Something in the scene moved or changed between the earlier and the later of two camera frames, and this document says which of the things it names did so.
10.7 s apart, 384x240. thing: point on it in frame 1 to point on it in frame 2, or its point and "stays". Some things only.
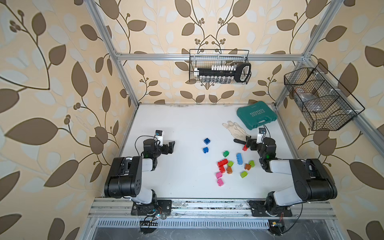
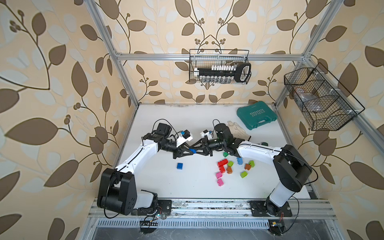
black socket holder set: x=222 y=73 stays
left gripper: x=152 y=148 to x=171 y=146
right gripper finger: x=240 y=141 to x=206 y=152
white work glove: x=236 y=130 stays
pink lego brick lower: x=220 y=182 stays
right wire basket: x=327 y=105 stays
